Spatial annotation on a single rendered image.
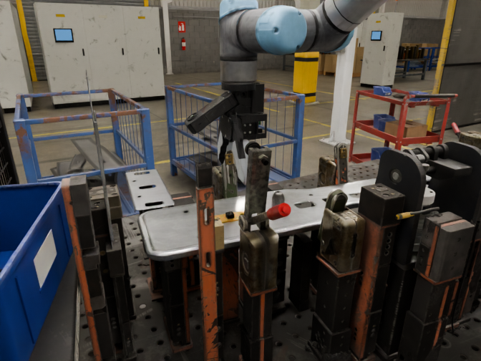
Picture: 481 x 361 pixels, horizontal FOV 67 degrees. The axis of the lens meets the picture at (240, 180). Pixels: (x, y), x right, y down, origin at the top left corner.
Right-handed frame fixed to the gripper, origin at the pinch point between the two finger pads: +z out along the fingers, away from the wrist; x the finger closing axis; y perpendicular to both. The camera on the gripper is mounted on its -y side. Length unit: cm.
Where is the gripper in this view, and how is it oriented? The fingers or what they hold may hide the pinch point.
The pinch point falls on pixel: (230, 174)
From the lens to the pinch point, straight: 81.6
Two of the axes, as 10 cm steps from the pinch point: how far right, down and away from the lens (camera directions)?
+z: 0.0, 9.3, 3.6
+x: -3.7, -3.4, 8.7
